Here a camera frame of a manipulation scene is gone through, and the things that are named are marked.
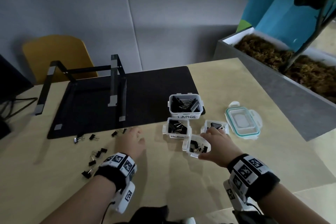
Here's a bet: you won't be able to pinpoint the person's left hand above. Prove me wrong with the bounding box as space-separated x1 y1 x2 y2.
115 127 146 165

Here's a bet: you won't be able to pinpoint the right wrist marker band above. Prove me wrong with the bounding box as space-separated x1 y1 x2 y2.
227 154 281 202

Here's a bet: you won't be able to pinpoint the person's right forearm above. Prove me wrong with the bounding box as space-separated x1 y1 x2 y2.
258 182 331 224

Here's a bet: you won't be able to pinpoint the black metal laptop stand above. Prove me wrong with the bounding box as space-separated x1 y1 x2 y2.
34 54 127 122

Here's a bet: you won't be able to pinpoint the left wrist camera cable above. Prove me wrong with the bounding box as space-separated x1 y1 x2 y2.
100 200 116 224

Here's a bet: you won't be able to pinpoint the container labelled large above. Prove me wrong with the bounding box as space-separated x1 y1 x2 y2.
168 93 205 121

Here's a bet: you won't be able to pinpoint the black desk mat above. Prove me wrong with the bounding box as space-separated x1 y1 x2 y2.
47 66 206 140

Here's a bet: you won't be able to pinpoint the brown moss filling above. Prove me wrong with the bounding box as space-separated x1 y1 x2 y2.
234 35 336 104

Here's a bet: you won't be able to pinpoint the yellow chair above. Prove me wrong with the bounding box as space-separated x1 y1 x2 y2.
22 35 98 84

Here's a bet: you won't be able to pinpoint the left wrist marker band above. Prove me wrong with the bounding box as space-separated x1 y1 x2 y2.
94 152 138 193

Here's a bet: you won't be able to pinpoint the clear lid with green seal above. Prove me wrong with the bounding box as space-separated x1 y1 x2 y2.
225 101 263 140

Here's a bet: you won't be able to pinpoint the grey planter with moss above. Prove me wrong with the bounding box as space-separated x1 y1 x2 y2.
214 27 336 142

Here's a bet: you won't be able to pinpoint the black monitor cables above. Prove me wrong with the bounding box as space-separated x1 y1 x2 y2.
0 97 39 121

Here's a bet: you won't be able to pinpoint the person's left forearm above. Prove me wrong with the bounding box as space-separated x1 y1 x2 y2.
39 175 116 224

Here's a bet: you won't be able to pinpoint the heap of large binder clips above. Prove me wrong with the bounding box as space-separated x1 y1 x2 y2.
172 96 200 113

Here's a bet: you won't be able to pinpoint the person's black clothing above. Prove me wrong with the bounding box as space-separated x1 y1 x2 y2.
113 205 279 224

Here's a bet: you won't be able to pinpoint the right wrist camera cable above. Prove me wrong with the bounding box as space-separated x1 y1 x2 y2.
245 201 263 215

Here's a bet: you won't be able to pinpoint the wrist marker band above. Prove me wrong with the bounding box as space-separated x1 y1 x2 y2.
94 152 138 193
227 154 281 202

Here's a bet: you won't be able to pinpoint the pile of black binder clips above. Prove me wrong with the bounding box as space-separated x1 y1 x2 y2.
74 128 128 179

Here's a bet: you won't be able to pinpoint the black computer monitor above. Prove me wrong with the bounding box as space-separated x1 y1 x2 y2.
0 54 35 140

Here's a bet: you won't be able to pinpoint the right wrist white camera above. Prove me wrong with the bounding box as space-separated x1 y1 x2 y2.
223 179 254 211

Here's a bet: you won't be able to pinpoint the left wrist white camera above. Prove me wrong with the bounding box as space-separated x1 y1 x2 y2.
111 182 136 214

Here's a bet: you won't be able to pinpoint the wrist white camera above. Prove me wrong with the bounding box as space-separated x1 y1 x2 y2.
111 182 136 214
223 179 254 211

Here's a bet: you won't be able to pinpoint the person's right hand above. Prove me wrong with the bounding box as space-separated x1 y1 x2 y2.
198 127 243 168

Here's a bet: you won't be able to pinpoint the heap of small binder clips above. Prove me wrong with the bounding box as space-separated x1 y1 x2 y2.
189 140 208 153

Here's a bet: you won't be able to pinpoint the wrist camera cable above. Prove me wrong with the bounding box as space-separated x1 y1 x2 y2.
100 200 116 224
245 201 263 215

